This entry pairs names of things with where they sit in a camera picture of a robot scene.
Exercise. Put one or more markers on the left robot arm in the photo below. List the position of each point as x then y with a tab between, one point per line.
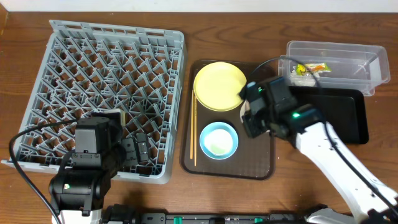
84	177

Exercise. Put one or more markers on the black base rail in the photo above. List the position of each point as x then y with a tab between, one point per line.
217	218

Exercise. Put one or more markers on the clear plastic bin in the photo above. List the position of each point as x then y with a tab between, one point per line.
354	66

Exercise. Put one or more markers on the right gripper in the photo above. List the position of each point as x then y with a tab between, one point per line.
252	116

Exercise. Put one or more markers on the yellow green snack wrapper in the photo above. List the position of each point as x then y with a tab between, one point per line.
309	68

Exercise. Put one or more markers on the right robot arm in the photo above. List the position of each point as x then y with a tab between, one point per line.
369	200

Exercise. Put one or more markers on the white bowl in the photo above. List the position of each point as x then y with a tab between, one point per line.
243	110

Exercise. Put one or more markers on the brown serving tray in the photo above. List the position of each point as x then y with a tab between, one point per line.
254	158

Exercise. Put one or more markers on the wooden chopstick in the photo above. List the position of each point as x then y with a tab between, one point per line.
195	130
191	127

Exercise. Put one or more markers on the yellow plate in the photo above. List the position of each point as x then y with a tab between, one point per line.
217	86

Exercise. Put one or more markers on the white paper cup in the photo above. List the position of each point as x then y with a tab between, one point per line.
219	142

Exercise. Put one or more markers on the white tissue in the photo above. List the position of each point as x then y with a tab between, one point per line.
302	80

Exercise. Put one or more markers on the blue bowl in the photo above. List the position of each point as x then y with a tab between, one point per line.
219	125

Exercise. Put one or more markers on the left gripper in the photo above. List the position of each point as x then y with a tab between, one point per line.
134	149

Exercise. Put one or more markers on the black bin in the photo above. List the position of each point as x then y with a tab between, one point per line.
344	109

